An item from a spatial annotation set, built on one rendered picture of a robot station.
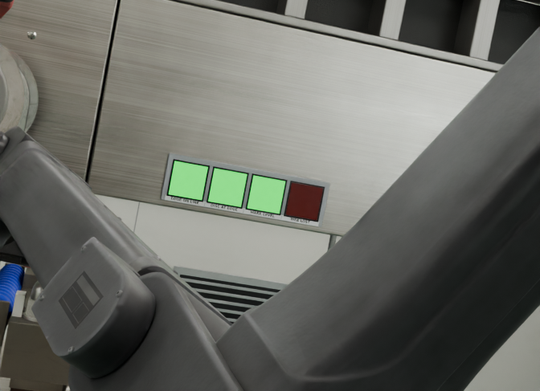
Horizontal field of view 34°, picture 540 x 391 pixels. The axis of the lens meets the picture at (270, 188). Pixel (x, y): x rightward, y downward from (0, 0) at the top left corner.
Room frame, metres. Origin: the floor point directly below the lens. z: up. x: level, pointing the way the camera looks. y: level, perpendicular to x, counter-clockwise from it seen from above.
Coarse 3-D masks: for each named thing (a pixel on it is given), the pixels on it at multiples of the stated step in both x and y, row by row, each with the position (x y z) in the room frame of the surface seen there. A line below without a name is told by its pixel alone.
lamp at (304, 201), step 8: (296, 184) 1.32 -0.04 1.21; (296, 192) 1.32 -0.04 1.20; (304, 192) 1.33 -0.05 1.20; (312, 192) 1.33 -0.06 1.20; (320, 192) 1.33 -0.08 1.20; (288, 200) 1.32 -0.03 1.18; (296, 200) 1.32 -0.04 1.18; (304, 200) 1.33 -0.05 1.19; (312, 200) 1.33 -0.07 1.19; (320, 200) 1.33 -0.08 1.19; (288, 208) 1.32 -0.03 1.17; (296, 208) 1.32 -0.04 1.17; (304, 208) 1.33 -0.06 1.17; (312, 208) 1.33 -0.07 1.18; (296, 216) 1.32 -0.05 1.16; (304, 216) 1.33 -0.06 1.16; (312, 216) 1.33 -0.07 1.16
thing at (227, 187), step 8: (216, 176) 1.30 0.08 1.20; (224, 176) 1.30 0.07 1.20; (232, 176) 1.30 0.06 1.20; (240, 176) 1.30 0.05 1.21; (216, 184) 1.30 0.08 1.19; (224, 184) 1.30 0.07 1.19; (232, 184) 1.30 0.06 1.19; (240, 184) 1.30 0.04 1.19; (216, 192) 1.30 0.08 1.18; (224, 192) 1.30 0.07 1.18; (232, 192) 1.30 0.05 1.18; (240, 192) 1.30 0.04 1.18; (208, 200) 1.30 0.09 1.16; (216, 200) 1.30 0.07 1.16; (224, 200) 1.30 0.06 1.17; (232, 200) 1.30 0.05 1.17; (240, 200) 1.31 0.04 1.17
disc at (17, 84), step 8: (0, 48) 0.92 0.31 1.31; (0, 56) 0.92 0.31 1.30; (8, 56) 0.92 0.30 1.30; (0, 64) 0.92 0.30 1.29; (8, 64) 0.92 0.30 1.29; (16, 64) 0.93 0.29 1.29; (8, 72) 0.92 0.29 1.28; (16, 72) 0.93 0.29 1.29; (8, 80) 0.93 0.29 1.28; (16, 80) 0.93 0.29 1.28; (8, 88) 0.93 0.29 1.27; (16, 88) 0.93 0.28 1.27; (8, 96) 0.93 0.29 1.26; (16, 96) 0.93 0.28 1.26; (8, 104) 0.93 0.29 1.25; (16, 104) 0.93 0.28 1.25; (8, 112) 0.93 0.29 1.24; (16, 112) 0.93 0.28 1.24; (8, 120) 0.93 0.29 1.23; (16, 120) 0.93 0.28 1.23; (0, 128) 0.93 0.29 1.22; (8, 128) 0.93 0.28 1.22
